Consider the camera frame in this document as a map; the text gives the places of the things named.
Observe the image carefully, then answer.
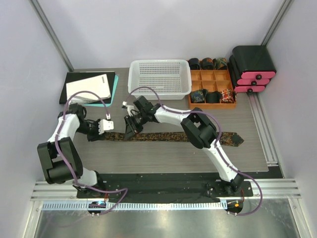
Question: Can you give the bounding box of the rolled green tie back-right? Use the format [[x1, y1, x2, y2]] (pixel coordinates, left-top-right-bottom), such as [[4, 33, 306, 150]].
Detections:
[[213, 58, 227, 70]]

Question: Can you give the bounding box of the teal folder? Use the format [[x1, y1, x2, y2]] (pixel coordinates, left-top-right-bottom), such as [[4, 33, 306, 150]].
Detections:
[[85, 72, 119, 107]]

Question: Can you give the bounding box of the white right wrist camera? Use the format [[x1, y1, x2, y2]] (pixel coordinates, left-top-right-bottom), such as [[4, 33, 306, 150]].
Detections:
[[121, 101, 134, 116]]

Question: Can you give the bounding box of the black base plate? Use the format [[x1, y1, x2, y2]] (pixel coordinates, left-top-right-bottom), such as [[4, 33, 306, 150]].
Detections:
[[76, 172, 254, 203]]

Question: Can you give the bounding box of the white plastic basket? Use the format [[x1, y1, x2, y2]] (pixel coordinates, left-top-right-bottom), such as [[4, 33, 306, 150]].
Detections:
[[128, 59, 192, 100]]

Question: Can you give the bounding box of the white notebook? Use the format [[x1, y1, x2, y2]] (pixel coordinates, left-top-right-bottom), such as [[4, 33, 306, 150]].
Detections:
[[66, 74, 111, 103]]

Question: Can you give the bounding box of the white slotted cable duct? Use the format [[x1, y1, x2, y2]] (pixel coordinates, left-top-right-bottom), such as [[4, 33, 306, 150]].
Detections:
[[42, 200, 227, 211]]

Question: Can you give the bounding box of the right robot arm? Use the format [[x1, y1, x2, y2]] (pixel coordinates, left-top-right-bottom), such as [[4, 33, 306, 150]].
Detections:
[[122, 96, 244, 196]]

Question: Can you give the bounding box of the rolled orange-black tie back-middle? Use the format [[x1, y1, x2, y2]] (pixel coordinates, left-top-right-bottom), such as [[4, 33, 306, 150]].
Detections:
[[201, 58, 214, 70]]

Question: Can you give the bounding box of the black folder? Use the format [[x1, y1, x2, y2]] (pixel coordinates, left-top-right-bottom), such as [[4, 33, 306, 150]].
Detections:
[[59, 71, 104, 105]]

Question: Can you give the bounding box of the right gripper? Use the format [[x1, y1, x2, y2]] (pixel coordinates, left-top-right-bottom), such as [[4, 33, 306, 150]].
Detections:
[[125, 111, 148, 140]]

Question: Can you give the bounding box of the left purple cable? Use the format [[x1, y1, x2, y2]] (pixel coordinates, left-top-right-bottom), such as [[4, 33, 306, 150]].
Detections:
[[54, 91, 129, 228]]

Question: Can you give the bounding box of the rolled black tie back-left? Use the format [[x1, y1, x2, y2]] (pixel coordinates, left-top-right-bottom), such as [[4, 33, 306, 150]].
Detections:
[[188, 58, 201, 70]]

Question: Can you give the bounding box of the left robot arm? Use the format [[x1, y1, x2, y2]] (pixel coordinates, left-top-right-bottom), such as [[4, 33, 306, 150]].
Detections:
[[37, 104, 108, 198]]

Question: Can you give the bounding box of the rolled plain black tie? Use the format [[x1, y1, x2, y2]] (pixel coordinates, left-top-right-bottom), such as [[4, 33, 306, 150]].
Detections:
[[205, 91, 222, 104]]

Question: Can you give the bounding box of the orange compartment tray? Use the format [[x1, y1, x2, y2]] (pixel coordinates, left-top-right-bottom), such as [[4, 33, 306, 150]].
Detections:
[[188, 69, 237, 110]]

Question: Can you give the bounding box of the black pink drawer unit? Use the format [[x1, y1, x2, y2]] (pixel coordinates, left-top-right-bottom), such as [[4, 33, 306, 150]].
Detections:
[[228, 45, 276, 93]]

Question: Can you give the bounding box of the rolled blue floral tie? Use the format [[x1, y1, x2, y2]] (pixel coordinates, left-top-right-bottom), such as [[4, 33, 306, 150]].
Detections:
[[189, 89, 208, 103]]

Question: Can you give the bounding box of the black key-pattern tie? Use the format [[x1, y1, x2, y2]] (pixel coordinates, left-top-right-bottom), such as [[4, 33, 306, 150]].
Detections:
[[104, 132, 244, 147]]

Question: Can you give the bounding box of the rolled red patterned tie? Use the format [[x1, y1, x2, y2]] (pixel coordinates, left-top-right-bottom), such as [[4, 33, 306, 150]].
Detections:
[[220, 89, 235, 104]]

